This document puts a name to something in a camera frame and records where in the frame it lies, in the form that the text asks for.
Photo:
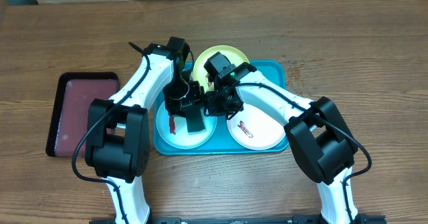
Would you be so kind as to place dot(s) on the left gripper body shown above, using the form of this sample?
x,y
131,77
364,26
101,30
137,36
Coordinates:
x,y
179,93

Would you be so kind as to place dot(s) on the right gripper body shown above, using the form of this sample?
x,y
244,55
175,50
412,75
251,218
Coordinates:
x,y
223,104

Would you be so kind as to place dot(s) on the green scrubbing sponge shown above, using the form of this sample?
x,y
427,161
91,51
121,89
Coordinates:
x,y
195,121

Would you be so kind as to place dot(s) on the light blue plate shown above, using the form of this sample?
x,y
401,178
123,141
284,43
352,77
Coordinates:
x,y
172,135

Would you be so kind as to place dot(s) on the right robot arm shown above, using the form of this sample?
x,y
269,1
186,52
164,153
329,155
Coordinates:
x,y
320,140

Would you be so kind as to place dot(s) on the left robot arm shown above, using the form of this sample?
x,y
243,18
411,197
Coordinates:
x,y
116,147

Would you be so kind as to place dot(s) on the blue plastic serving tray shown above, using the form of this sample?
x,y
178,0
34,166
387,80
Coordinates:
x,y
221,142

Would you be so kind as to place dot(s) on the black tray with red liquid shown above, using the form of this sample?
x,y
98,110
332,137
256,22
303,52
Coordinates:
x,y
74,94

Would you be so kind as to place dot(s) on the white pink plate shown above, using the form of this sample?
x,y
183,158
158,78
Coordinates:
x,y
255,130

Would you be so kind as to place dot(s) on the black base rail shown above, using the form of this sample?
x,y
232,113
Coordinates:
x,y
297,219

